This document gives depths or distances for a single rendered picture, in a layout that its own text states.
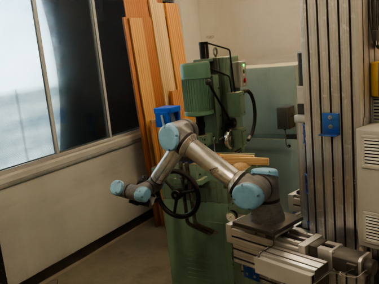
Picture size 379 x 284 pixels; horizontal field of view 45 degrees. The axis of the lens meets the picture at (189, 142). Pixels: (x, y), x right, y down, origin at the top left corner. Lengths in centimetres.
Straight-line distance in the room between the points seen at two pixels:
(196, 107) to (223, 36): 259
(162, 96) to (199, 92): 178
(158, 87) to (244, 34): 123
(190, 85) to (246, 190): 98
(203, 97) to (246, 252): 96
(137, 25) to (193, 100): 167
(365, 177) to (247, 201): 45
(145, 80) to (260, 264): 258
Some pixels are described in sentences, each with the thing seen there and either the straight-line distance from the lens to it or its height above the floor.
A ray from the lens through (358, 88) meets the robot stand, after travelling 183.
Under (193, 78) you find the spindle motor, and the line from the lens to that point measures 261.
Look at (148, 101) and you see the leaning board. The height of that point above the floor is 117.
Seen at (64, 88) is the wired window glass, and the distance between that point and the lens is 373.
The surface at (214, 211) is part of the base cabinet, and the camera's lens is 265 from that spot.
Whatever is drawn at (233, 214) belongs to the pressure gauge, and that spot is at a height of 67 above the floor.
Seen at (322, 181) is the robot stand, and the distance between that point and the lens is 198.
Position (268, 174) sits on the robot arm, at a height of 104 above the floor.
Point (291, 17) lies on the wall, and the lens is 484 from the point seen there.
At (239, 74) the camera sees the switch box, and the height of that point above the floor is 140.
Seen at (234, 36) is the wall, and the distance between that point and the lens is 509.
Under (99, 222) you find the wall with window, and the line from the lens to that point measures 398.
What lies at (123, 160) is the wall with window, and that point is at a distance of 413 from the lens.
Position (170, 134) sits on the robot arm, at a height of 123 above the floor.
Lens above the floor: 157
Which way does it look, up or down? 11 degrees down
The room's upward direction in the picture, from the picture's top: 6 degrees counter-clockwise
